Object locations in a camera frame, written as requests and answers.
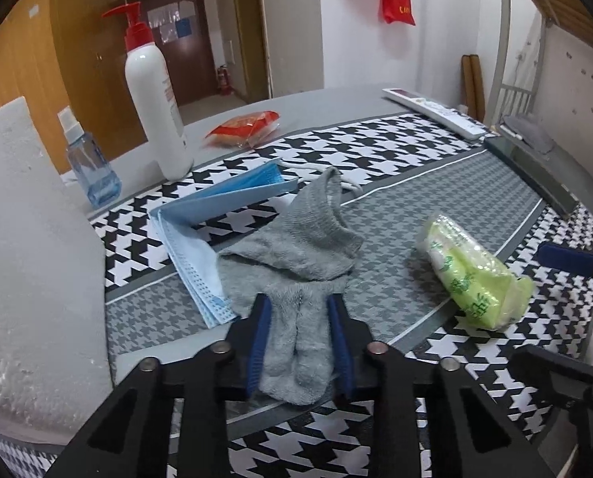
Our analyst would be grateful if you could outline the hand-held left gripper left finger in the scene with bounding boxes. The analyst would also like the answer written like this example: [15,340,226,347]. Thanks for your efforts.
[42,293,273,478]

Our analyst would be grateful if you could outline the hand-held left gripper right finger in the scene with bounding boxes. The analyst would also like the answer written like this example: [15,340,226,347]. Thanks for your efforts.
[326,294,551,478]

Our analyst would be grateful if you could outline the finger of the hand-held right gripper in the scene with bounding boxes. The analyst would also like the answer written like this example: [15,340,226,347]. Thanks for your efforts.
[538,239,593,306]
[509,345,593,410]

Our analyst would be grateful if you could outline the green tissue pack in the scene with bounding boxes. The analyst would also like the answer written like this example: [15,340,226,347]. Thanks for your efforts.
[416,213,535,332]

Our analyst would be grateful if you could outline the grey sock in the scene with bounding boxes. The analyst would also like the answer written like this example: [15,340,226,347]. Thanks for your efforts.
[217,167,366,406]

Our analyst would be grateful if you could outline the blue face mask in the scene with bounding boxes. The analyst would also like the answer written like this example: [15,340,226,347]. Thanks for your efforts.
[149,158,362,330]

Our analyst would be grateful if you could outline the white foam box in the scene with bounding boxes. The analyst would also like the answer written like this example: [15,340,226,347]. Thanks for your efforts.
[0,96,116,440]

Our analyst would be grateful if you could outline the grey cloth pouch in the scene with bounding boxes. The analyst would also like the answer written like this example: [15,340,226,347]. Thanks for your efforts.
[498,114,559,153]

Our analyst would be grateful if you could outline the wooden boards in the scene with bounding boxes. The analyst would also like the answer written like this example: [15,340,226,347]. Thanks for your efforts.
[462,54,487,121]

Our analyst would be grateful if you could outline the white remote control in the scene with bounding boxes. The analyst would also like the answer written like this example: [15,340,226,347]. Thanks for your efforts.
[382,87,499,141]

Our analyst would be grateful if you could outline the red snack packet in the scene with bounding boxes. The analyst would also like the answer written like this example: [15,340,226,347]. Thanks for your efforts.
[205,110,282,149]

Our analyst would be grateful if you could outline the blue spray bottle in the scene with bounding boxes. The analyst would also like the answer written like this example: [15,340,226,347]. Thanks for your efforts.
[57,108,123,209]

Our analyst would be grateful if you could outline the white pump bottle red pump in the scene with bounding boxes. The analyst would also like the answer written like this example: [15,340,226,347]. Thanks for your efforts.
[101,1,196,181]

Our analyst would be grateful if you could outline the dark brown door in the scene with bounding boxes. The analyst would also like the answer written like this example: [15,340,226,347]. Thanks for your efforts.
[124,0,218,108]

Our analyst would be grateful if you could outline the narrow red plastic bag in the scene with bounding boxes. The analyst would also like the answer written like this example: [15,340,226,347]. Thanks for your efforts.
[379,0,417,27]

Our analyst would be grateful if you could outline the wooden side door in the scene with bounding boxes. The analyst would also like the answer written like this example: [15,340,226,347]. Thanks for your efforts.
[229,0,273,103]

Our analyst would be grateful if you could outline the white paper notice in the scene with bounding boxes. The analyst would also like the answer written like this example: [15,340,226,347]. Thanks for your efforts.
[147,1,197,29]

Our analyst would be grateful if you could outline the wooden wardrobe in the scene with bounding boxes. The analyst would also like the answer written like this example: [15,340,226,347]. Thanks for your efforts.
[0,0,148,175]

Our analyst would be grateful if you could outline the white metal bed frame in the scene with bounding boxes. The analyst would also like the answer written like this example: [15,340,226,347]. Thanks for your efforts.
[496,0,593,126]

